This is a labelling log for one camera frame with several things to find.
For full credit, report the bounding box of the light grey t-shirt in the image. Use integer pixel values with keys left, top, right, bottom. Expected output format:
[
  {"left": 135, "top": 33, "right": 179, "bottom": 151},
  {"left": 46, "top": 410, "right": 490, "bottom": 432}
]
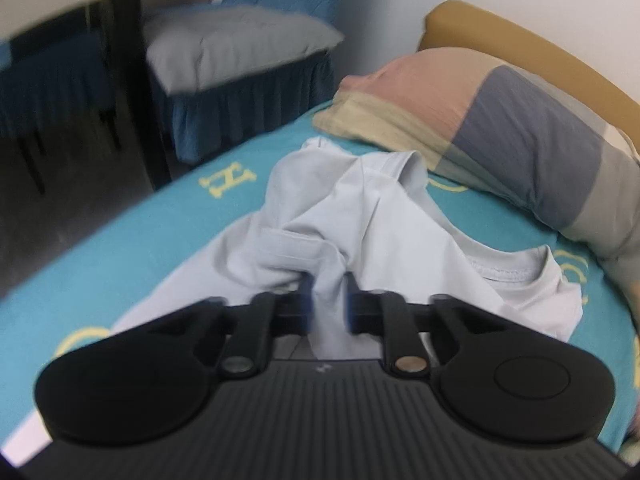
[{"left": 114, "top": 138, "right": 582, "bottom": 360}]

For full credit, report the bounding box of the teal patterned bed sheet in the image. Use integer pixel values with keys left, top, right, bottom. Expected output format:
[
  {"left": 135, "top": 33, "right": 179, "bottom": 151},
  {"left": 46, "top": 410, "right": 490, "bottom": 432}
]
[{"left": 1, "top": 116, "right": 639, "bottom": 460}]

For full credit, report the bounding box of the colour block striped pillow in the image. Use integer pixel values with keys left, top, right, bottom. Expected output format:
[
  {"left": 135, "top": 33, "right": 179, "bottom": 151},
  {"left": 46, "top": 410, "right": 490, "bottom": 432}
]
[{"left": 314, "top": 48, "right": 639, "bottom": 308}]

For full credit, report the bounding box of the blue covered chair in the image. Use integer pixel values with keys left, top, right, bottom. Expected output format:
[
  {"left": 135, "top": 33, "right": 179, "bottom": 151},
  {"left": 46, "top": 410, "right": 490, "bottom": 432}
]
[{"left": 143, "top": 0, "right": 344, "bottom": 166}]

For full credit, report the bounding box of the grey seat cushion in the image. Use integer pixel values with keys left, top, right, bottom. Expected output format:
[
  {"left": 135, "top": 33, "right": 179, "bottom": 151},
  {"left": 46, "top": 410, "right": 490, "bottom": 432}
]
[{"left": 143, "top": 6, "right": 344, "bottom": 96}]

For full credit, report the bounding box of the mustard yellow headboard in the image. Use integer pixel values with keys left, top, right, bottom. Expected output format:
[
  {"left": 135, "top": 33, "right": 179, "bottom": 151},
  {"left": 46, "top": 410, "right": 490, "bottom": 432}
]
[{"left": 418, "top": 0, "right": 640, "bottom": 144}]

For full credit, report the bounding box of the white desk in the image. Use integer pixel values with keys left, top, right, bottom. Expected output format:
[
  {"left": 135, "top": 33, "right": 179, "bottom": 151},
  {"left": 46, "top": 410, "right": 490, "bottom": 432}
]
[{"left": 1, "top": 0, "right": 209, "bottom": 194}]

